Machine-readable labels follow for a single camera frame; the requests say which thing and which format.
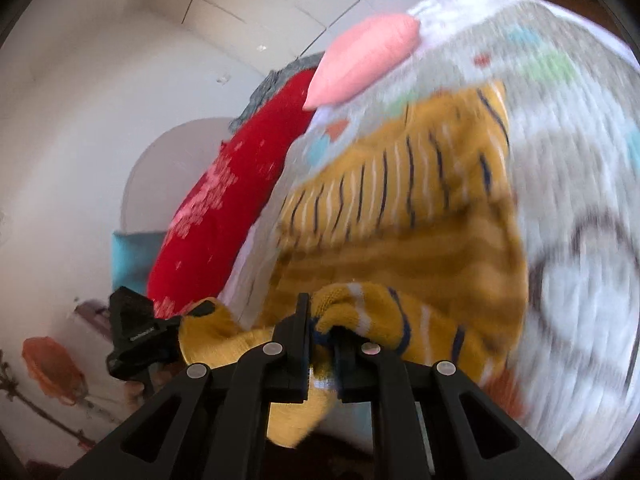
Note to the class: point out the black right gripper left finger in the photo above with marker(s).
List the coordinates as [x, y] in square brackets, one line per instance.
[209, 423]

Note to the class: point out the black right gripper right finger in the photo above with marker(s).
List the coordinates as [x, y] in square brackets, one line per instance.
[433, 422]

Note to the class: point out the yellow striped knit sweater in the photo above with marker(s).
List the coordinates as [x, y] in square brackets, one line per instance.
[408, 238]

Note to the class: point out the teal cushion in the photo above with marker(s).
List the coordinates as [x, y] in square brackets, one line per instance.
[132, 258]

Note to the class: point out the red floral quilt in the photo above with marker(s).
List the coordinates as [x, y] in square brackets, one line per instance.
[209, 228]

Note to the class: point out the white arched headboard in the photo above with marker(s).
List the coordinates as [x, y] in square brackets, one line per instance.
[166, 171]

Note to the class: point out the grey checked cloth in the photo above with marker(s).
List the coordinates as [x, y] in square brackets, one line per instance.
[271, 85]

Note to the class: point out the patchwork heart bedspread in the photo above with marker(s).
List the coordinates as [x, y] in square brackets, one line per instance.
[572, 93]

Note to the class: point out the pink pillow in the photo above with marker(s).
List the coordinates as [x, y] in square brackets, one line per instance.
[360, 56]

